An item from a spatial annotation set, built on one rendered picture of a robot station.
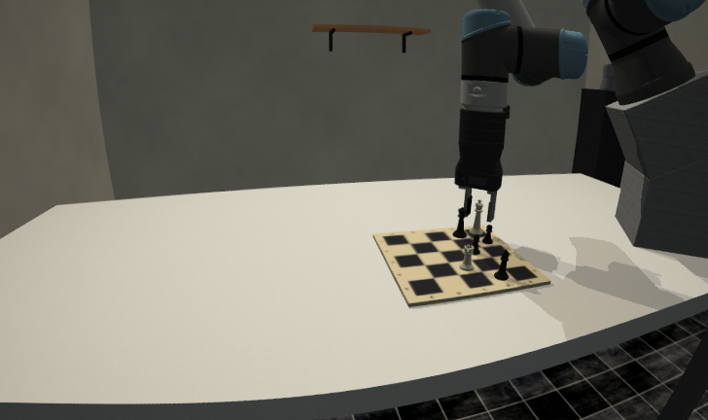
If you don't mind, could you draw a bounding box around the white rook chess piece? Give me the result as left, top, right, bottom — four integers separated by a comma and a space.
459, 245, 474, 271

